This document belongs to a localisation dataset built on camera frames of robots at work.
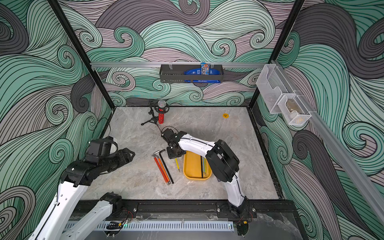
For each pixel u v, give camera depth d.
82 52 0.88
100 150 0.52
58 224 0.39
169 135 0.73
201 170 0.86
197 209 0.75
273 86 0.77
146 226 0.70
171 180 0.83
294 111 0.62
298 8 0.72
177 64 0.95
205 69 0.90
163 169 0.87
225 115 1.14
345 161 0.48
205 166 0.88
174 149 0.66
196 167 0.88
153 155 0.92
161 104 0.90
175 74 0.96
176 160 0.87
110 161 0.56
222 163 0.49
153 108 0.93
